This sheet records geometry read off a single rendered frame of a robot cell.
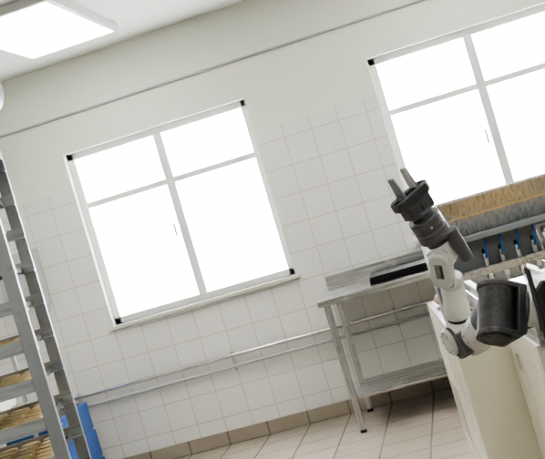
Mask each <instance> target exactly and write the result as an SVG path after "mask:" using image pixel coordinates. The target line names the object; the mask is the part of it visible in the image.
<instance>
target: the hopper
mask: <svg viewBox="0 0 545 459"><path fill-rule="evenodd" d="M434 207H435V208H438V210H439V211H440V213H441V215H442V216H443V218H444V220H445V221H446V223H447V224H448V226H449V227H452V226H456V227H457V229H458V231H459V233H460V234H461V235H462V237H464V236H467V235H469V234H473V233H476V232H480V231H482V230H488V229H492V228H495V227H498V226H501V225H504V224H508V223H511V222H514V221H517V220H521V219H526V218H529V217H533V216H536V215H539V214H542V213H545V173H542V174H539V175H536V176H533V177H530V178H525V179H521V180H518V181H514V182H511V183H509V184H505V185H502V186H498V187H495V188H492V189H487V190H483V191H480V192H477V193H474V194H471V195H467V196H465V197H461V198H458V199H452V200H450V201H446V202H443V203H439V204H436V205H434V206H432V208H434Z"/></svg>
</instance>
